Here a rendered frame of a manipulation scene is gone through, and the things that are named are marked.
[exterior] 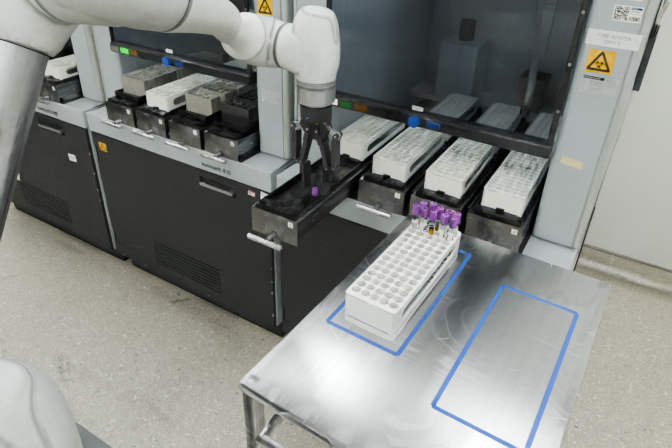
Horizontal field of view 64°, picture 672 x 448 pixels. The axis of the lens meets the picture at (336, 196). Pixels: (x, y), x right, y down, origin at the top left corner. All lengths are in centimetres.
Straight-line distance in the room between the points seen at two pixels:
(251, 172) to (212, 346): 74
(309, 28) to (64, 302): 166
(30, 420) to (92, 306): 164
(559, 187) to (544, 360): 50
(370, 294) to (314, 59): 52
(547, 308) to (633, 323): 144
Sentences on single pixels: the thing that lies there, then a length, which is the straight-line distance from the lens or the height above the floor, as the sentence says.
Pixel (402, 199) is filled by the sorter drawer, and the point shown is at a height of 79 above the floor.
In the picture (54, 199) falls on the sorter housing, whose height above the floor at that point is 24.
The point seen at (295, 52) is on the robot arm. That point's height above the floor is 118.
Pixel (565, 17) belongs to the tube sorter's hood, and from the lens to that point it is 124.
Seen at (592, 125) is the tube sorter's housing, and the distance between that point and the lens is 130.
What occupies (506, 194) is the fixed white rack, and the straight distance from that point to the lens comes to 135.
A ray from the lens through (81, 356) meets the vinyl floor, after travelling 220.
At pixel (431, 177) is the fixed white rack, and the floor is 85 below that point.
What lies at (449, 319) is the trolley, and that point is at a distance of 102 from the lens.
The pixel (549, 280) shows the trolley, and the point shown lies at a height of 82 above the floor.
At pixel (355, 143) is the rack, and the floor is 86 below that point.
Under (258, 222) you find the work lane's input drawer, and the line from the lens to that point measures 134.
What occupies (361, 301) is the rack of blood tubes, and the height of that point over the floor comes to 88.
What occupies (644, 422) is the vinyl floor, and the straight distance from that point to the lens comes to 216.
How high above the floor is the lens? 150
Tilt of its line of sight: 30 degrees down
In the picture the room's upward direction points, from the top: 2 degrees clockwise
